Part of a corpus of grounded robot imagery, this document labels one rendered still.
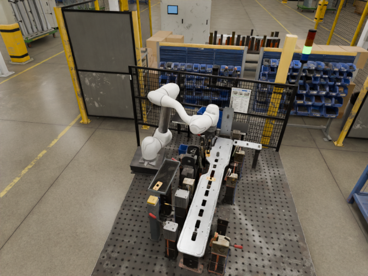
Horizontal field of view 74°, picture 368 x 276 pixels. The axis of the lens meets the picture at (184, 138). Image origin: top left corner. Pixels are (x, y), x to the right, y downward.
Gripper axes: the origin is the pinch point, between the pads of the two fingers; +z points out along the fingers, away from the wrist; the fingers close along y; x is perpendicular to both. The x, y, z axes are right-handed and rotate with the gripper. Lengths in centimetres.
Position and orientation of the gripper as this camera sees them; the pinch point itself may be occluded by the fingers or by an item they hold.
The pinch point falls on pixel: (208, 149)
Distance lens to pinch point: 204.1
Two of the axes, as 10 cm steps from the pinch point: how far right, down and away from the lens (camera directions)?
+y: 10.0, 0.7, -0.5
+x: 0.8, -5.8, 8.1
